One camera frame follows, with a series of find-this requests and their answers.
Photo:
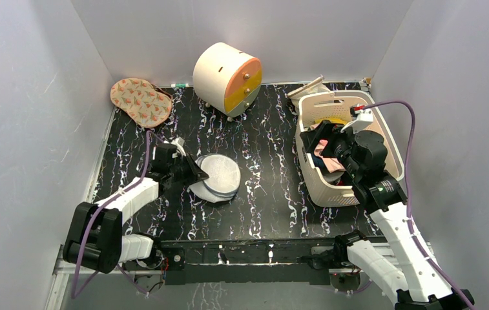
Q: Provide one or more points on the cream perforated laundry basket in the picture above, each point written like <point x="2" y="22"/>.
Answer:
<point x="337" y="104"/>

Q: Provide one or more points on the white mesh bra laundry bag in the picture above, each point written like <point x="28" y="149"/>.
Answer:
<point x="223" y="179"/>

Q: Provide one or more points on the yellow garment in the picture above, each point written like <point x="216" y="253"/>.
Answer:
<point x="332" y="120"/>

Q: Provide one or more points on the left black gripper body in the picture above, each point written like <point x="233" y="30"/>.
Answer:
<point x="176" y="171"/>

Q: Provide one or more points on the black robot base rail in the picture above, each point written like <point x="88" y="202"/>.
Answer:
<point x="309" y="260"/>

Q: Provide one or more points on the floral mesh laundry bag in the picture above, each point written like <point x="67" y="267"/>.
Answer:
<point x="146" y="104"/>

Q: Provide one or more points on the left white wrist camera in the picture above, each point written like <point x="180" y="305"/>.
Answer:
<point x="179" y="143"/>

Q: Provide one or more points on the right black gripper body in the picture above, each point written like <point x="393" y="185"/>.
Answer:
<point x="327" y="141"/>

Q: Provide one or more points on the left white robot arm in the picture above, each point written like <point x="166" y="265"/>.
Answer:
<point x="95" y="239"/>

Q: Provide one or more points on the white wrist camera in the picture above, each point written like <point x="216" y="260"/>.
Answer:
<point x="179" y="143"/>
<point x="362" y="118"/>

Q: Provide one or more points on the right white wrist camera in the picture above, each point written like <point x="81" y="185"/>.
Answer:
<point x="362" y="118"/>

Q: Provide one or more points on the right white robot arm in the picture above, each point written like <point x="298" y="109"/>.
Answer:
<point x="416" y="282"/>

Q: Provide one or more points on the beige-trimmed mesh laundry bag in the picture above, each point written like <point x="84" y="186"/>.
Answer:
<point x="314" y="87"/>

